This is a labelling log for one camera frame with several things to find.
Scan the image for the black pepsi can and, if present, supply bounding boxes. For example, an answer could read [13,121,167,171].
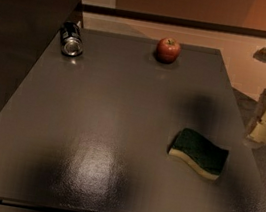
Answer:
[60,21,83,57]

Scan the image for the green yellow sponge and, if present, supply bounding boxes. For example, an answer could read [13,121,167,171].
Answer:
[169,128,229,181]

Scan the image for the red apple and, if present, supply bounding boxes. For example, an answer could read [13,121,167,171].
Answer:
[156,37,181,64]

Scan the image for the dark side counter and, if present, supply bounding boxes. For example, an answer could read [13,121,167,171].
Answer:
[0,0,83,111]

